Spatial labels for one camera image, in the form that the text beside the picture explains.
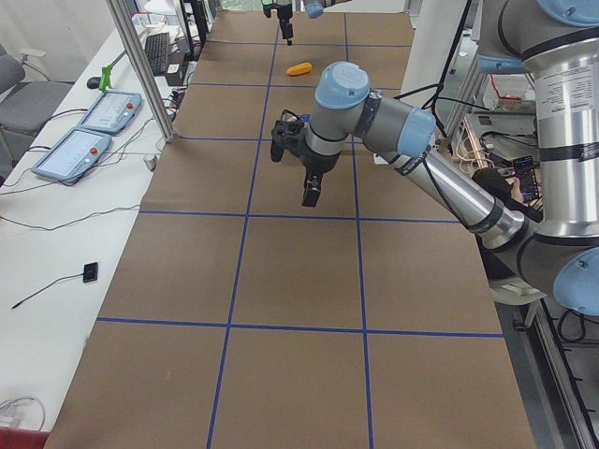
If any green clamp tool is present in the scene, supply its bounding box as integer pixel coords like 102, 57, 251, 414
86, 65, 113, 91

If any white plastic chair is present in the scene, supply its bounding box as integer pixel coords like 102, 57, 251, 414
489, 277, 547, 306

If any small black square sensor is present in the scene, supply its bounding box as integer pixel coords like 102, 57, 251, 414
82, 262, 99, 283

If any aluminium frame post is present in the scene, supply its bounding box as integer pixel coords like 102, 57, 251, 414
106, 0, 174, 142

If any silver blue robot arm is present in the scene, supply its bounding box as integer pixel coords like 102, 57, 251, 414
270, 1, 598, 315
261, 0, 346, 46

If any seated person in black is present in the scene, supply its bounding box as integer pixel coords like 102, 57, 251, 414
472, 167, 543, 223

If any black keyboard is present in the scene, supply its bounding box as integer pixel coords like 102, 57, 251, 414
144, 33, 170, 75

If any grey office chair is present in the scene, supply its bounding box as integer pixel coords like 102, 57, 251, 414
1, 47, 72, 135

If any far blue teach pendant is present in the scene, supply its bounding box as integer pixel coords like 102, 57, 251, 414
79, 90, 142, 136

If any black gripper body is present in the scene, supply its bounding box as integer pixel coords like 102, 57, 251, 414
261, 0, 293, 23
270, 120, 341, 176

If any black smartphone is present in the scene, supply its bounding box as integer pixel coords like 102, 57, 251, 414
512, 155, 540, 202

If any blue teach pendant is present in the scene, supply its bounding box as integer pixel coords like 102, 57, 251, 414
32, 127, 112, 185
79, 90, 142, 136

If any yellow plastic corn cob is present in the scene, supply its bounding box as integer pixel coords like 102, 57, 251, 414
285, 62, 313, 77

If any near blue teach pendant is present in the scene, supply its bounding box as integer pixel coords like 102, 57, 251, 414
32, 127, 112, 185

